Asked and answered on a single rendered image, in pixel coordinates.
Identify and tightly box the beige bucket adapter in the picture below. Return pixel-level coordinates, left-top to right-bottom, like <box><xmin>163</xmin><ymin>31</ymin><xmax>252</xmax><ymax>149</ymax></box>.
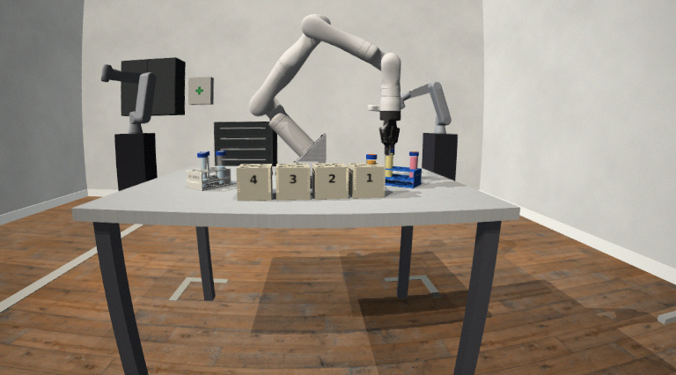
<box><xmin>275</xmin><ymin>164</ymin><xmax>311</xmax><ymax>201</ymax></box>
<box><xmin>312</xmin><ymin>163</ymin><xmax>349</xmax><ymax>200</ymax></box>
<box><xmin>236</xmin><ymin>164</ymin><xmax>273</xmax><ymax>201</ymax></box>
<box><xmin>347</xmin><ymin>163</ymin><xmax>386</xmax><ymax>199</ymax></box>

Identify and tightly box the beige tube rack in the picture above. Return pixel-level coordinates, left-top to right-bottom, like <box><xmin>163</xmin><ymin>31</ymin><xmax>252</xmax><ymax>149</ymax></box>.
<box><xmin>187</xmin><ymin>166</ymin><xmax>231</xmax><ymax>191</ymax></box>

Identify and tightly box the blue tube rack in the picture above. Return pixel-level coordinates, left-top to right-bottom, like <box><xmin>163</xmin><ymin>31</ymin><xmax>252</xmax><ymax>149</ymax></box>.
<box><xmin>386</xmin><ymin>166</ymin><xmax>422</xmax><ymax>188</ymax></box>

